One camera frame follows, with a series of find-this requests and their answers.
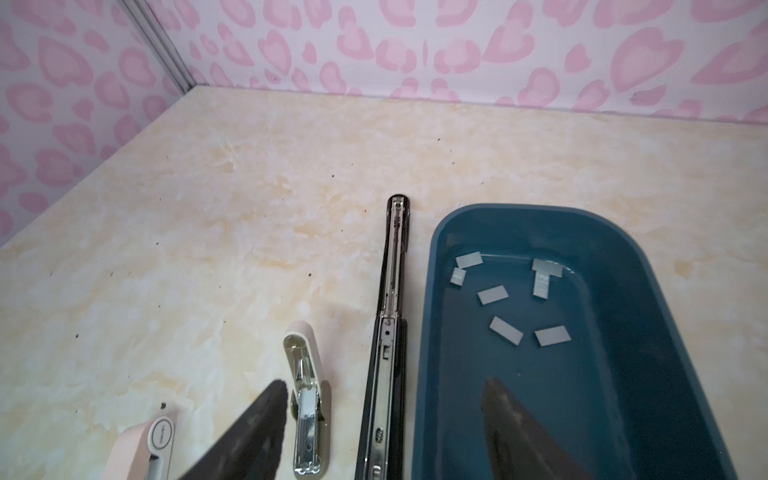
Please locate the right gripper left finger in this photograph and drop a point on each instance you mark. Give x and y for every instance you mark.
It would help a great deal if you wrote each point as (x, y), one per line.
(251, 448)

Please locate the staple strip six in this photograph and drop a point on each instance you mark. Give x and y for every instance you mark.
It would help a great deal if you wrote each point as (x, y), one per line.
(548, 268)

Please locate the staple strip seven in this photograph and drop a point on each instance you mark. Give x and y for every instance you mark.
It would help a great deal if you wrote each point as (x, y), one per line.
(541, 285)

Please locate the pink small stapler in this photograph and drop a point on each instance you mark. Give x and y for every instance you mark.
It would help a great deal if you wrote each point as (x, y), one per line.
(144, 451)

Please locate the staple strip one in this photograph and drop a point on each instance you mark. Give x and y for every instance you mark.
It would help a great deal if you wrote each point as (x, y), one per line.
(469, 260)

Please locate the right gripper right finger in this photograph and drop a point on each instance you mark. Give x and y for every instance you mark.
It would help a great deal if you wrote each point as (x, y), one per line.
(518, 446)

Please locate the teal plastic tray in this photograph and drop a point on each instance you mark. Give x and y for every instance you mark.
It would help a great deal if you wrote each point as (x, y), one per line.
(622, 397)

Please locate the staple strip five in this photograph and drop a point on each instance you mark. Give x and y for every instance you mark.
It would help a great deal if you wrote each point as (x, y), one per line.
(552, 336)

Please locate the staple strip four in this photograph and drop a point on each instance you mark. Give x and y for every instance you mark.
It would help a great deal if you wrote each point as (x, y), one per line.
(506, 330)

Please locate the staple strip three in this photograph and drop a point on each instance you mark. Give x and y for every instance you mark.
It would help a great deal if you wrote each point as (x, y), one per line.
(492, 295)

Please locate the staple strip two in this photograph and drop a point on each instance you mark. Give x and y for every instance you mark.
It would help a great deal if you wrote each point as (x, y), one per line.
(458, 277)

